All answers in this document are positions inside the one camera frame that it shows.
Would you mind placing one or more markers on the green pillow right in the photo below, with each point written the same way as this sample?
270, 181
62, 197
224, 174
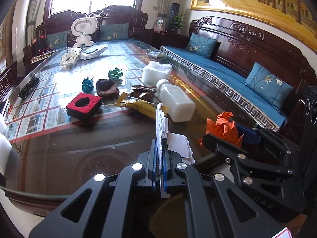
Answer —
112, 32

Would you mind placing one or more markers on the long wooden sofa bench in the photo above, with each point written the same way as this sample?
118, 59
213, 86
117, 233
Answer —
238, 47

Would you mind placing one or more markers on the far wooden sofa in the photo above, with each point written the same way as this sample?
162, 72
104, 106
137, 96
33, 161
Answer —
62, 21

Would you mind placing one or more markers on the blue sofa seat mat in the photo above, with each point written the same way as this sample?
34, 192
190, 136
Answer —
229, 83

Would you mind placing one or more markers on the white paper scrap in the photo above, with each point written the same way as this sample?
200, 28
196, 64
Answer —
162, 138

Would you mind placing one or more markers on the green pillow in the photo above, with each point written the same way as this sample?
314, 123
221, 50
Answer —
57, 40
112, 32

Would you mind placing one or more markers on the yellow snack wrapper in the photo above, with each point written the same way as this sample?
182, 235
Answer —
142, 106

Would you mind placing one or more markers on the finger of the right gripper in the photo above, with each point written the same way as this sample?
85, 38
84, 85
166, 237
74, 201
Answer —
249, 136

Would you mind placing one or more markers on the small wipes packet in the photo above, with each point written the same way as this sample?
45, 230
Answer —
156, 55

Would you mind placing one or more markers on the white robot toy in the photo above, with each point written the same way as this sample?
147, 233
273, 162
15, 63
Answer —
83, 28

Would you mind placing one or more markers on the water dispenser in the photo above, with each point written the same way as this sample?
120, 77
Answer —
172, 13

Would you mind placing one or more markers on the white plastic bottle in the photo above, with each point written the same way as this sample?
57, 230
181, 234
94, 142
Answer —
181, 107

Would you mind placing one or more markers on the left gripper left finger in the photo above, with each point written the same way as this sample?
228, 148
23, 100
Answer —
107, 206

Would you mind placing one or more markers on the white dinosaur skeleton model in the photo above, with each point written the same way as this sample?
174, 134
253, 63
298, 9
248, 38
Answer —
70, 57

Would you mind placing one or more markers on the white blue tissue pack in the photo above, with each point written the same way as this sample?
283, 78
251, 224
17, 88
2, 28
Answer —
92, 52

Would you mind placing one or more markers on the orange paper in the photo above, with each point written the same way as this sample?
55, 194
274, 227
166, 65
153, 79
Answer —
225, 129

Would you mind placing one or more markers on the potted green plant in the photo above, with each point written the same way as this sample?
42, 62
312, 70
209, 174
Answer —
177, 23

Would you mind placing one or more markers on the white foam piece left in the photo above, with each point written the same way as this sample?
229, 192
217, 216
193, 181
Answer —
5, 149

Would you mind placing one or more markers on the blue embroidered pillow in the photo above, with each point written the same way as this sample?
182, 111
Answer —
201, 45
268, 86

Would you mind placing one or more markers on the green crumpled paper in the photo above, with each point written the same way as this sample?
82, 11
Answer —
115, 74

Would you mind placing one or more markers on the blue embroidered pillow far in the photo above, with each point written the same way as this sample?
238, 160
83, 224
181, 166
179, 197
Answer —
201, 45

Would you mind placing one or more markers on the golden forest painting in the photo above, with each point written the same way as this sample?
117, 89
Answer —
290, 16

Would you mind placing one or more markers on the brown crumpled wrapper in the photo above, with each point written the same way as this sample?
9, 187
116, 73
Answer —
142, 92

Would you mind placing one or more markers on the teal crumpled paper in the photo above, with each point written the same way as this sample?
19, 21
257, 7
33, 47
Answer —
87, 85

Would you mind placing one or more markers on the black handheld device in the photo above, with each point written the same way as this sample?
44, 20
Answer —
27, 88

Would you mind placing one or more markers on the white foam block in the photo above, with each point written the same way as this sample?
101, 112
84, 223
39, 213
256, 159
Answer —
154, 71

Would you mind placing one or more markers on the green pillow left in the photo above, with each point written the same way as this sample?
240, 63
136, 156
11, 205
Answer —
57, 40

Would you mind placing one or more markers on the brown knitted cup sleeve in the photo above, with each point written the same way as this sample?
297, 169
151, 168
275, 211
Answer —
107, 89

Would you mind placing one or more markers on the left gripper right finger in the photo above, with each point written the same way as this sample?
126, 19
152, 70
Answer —
214, 206

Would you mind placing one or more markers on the red black tissue holder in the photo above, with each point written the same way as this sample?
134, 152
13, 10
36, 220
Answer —
84, 106

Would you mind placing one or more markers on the blue embroidered pillow near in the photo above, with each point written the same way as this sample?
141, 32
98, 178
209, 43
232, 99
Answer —
268, 86

